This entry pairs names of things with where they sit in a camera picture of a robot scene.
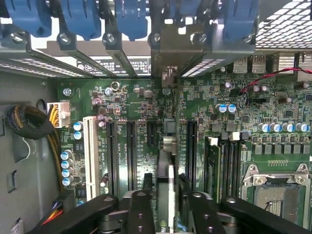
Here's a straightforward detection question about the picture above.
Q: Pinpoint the red black twisted wire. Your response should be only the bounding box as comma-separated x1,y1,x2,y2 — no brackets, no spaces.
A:
239,67,312,95

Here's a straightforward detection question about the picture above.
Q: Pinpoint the white expansion slot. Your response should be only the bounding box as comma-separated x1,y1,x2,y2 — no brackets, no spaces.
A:
82,116,98,200

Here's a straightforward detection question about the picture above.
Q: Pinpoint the black open PC case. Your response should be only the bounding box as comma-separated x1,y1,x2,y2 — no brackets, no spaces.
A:
0,0,312,234

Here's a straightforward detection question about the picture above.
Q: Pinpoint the metal CPU socket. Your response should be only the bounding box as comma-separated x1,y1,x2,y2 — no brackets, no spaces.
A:
240,162,312,228

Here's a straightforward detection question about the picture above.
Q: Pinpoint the black braided cable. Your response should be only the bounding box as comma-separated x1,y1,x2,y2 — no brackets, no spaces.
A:
4,104,65,193

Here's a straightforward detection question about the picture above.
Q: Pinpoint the coloured wire bundle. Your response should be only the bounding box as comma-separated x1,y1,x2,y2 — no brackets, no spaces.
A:
40,200,64,225

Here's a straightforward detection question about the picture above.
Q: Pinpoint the white power connector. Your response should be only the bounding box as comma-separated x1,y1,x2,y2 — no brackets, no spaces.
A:
46,101,71,129

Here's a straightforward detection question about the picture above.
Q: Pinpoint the green motherboard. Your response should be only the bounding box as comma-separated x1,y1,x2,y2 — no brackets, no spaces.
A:
57,70,312,234

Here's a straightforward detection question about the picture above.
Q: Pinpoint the short black expansion slot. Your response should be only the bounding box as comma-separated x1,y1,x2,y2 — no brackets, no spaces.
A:
146,120,157,147

